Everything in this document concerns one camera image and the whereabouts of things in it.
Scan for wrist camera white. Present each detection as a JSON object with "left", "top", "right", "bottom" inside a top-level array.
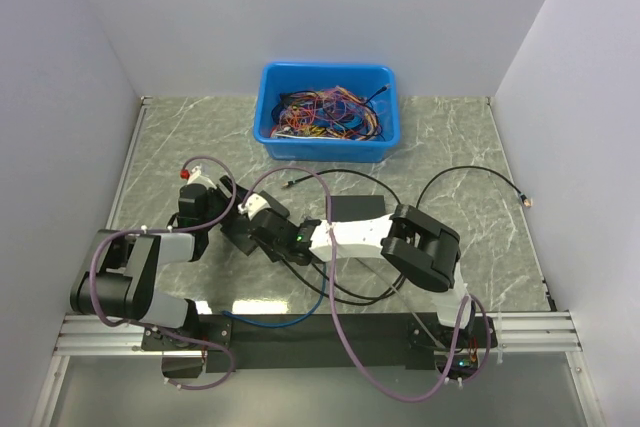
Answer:
[
  {"left": 237, "top": 193, "right": 271, "bottom": 220},
  {"left": 180, "top": 164, "right": 216, "bottom": 188}
]

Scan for tangled coloured wires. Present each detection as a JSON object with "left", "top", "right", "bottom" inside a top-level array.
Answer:
[{"left": 270, "top": 82, "right": 393, "bottom": 141}]

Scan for black network switch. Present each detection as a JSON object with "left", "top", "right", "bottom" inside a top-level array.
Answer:
[
  {"left": 328, "top": 195, "right": 386, "bottom": 222},
  {"left": 221, "top": 217, "right": 260, "bottom": 256}
]

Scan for long black ethernet cable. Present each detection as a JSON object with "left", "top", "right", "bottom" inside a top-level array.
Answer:
[{"left": 282, "top": 166, "right": 535, "bottom": 213}]

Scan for aluminium rail frame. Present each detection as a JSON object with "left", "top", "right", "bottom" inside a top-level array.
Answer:
[{"left": 43, "top": 96, "right": 605, "bottom": 426}]

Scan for black base beam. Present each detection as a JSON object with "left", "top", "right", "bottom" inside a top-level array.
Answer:
[{"left": 141, "top": 313, "right": 498, "bottom": 378}]

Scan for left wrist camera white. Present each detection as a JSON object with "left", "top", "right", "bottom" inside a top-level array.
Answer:
[{"left": 180, "top": 164, "right": 216, "bottom": 188}]

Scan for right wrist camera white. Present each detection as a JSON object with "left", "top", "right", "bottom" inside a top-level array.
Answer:
[{"left": 237, "top": 193, "right": 271, "bottom": 220}]

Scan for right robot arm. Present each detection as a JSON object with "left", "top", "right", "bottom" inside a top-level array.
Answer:
[{"left": 238, "top": 202, "right": 475, "bottom": 346}]

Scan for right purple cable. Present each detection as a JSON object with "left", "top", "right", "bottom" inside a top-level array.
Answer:
[{"left": 239, "top": 166, "right": 494, "bottom": 403}]

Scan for blue plastic bin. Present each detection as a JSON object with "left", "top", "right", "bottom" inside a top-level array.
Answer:
[{"left": 253, "top": 62, "right": 401, "bottom": 163}]

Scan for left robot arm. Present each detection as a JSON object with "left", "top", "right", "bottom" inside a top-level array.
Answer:
[{"left": 70, "top": 175, "right": 255, "bottom": 349}]

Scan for black braided ethernet cable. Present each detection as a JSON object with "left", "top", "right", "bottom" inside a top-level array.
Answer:
[{"left": 279, "top": 254, "right": 401, "bottom": 306}]

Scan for blue ethernet cable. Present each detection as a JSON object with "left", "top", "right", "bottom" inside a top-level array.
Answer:
[{"left": 219, "top": 261, "right": 331, "bottom": 330}]

